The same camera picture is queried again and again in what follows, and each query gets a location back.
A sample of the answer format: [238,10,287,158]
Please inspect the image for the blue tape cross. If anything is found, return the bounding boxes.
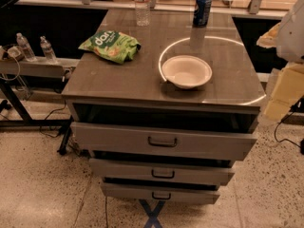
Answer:
[139,199,165,228]

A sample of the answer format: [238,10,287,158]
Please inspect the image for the grey middle drawer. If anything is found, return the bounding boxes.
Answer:
[89,159,234,185]

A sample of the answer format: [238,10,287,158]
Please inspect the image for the grey bottom drawer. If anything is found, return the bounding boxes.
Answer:
[101,183,219,204]

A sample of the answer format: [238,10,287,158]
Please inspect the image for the black floor cable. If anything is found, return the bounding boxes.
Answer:
[274,100,304,155]
[38,100,69,139]

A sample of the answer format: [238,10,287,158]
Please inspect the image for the water bottle on bench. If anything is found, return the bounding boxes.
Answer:
[40,36,58,65]
[16,32,36,62]

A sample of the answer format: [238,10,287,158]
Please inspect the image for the grey drawer cabinet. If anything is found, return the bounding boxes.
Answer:
[61,9,267,163]

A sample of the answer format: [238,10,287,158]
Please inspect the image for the black floor cable left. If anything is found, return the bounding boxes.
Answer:
[38,100,69,139]

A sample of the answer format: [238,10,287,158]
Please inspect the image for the grey drawer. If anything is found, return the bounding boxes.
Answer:
[71,123,257,161]
[101,183,219,204]
[89,159,234,185]

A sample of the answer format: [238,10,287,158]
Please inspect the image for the white bowl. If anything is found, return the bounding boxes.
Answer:
[161,55,213,89]

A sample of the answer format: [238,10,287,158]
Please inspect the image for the blue soda can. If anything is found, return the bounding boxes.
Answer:
[193,0,212,27]

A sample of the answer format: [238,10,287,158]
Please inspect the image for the green chip bag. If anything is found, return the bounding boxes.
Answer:
[79,30,141,64]

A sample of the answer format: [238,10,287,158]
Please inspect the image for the left water bottle on bench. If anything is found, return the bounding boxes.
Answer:
[16,32,36,62]

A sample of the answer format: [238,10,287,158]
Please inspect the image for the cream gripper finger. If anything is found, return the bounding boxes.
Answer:
[263,62,304,122]
[256,23,280,48]

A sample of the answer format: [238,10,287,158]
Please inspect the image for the grey top drawer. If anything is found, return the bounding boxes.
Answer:
[71,123,257,161]

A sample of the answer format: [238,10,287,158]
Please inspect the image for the black floor cable right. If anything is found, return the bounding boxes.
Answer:
[274,100,304,155]

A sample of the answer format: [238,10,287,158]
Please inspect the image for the clear water bottle on cabinet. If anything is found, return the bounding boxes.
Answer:
[134,0,150,27]

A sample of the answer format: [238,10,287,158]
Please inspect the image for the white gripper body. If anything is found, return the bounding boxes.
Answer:
[276,0,304,63]

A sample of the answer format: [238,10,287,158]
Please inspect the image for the right water bottle on bench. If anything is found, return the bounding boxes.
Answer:
[40,36,58,65]

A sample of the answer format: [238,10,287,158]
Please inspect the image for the black metal side bench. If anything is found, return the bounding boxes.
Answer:
[0,47,73,155]

